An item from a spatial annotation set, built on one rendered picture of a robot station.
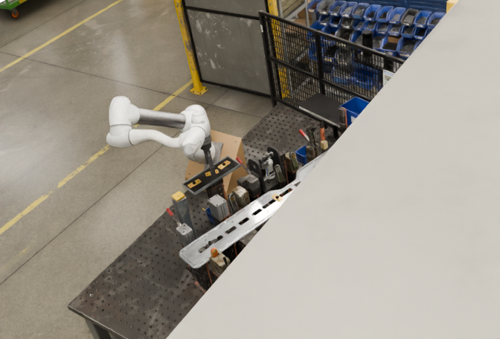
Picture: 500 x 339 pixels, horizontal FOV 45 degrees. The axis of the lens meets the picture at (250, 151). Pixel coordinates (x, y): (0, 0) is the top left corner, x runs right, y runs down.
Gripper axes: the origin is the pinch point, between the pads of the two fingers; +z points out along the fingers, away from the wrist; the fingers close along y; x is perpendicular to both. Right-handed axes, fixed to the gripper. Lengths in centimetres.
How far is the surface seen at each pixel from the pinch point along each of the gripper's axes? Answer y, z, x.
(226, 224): 32.5, 20.0, -1.6
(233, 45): -258, 50, 75
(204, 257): 53, 20, -20
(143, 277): 23, 50, -59
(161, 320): 62, 50, -54
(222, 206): 25.4, 11.0, -1.0
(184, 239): 36.3, 17.5, -27.8
